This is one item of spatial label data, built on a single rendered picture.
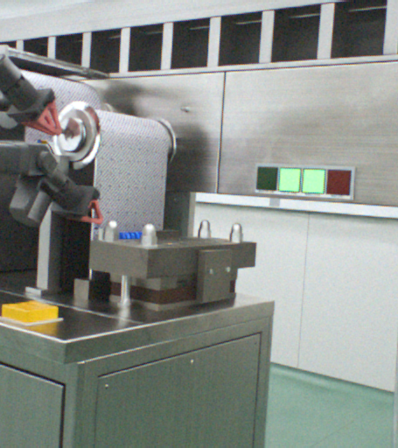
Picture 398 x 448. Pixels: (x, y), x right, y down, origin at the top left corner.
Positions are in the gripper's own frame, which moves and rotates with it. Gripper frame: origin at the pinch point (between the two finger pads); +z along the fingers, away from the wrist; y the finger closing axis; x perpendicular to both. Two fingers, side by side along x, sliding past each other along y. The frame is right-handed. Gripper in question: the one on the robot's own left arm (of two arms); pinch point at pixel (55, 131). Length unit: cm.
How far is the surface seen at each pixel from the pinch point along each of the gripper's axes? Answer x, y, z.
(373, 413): 46, -27, 268
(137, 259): -20.6, 23.9, 16.4
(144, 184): 3.8, 7.3, 22.8
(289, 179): 15, 37, 35
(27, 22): 55, -57, 4
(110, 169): -0.8, 7.7, 11.9
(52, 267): -23.1, -1.6, 18.5
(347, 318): 97, -56, 263
